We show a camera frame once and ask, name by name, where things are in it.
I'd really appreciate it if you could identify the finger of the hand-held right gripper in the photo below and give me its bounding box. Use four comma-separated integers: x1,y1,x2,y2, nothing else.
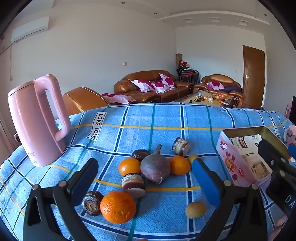
258,138,290,174
287,143,296,163

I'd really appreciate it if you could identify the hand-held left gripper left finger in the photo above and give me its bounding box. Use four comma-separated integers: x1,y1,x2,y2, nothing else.
23,158,99,241

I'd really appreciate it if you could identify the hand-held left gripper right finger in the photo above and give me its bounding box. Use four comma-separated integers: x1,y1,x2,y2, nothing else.
191,158,269,241

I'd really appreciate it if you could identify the dark brown wrinkled fruit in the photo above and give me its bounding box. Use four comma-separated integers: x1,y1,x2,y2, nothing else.
132,149,151,163
81,191,104,217

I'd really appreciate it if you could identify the small yellow-brown fruit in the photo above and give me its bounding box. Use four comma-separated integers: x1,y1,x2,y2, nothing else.
187,154,199,166
185,201,207,219

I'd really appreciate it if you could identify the pink cardboard box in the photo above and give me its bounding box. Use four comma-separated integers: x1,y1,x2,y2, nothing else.
216,126,289,187

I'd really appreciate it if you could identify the large orange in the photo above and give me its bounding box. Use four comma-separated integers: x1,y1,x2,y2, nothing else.
100,191,136,224

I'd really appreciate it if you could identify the small glass jar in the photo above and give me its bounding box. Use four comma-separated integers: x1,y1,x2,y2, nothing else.
171,137,190,157

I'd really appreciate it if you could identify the layered cake piece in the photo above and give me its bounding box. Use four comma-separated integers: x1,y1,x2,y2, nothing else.
121,173,146,199

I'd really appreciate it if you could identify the purple round radish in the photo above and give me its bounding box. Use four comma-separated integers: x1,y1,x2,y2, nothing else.
140,144,171,185

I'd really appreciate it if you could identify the pink cartoon cup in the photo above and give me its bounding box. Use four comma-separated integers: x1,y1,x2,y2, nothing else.
284,125,296,146

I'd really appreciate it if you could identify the newspaper box lining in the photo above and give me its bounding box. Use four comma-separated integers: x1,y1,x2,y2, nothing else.
229,134,273,181

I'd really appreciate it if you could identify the purple cloth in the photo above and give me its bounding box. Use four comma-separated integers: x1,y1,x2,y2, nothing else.
223,85,242,93

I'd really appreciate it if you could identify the blue plaid tablecloth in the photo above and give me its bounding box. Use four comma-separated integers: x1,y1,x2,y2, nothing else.
0,103,296,241

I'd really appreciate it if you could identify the pile of assorted fruit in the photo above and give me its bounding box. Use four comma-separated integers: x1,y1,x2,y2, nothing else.
209,91,232,101

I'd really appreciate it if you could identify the brown wooden door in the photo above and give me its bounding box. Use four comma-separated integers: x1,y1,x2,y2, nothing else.
242,45,265,108

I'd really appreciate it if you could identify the pink chair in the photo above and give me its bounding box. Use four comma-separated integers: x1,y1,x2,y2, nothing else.
8,74,71,167

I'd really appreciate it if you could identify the brown leather sofa end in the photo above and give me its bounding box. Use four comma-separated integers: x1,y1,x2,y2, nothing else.
62,87,111,115

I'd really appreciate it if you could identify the wooden coffee table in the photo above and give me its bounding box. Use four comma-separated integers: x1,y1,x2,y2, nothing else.
171,90,234,107

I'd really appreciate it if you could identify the white pillow with magenta flowers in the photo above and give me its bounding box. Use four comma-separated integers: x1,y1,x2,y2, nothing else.
159,73,177,88
206,81,225,90
150,81,172,94
131,80,155,92

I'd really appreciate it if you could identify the brown leather armchair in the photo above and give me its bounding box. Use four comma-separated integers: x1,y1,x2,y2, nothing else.
194,74,244,107

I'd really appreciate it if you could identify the brown leather three-seat sofa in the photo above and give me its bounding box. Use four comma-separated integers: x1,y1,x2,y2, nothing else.
114,70,193,103

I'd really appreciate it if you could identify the stack of black chairs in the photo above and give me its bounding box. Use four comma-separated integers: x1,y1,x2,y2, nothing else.
177,65,200,84

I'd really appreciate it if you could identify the tall patterned floor vase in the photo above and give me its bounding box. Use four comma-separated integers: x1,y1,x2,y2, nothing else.
176,54,183,80

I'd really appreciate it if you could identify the white air conditioner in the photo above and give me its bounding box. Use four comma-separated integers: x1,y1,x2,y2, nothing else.
11,16,50,43

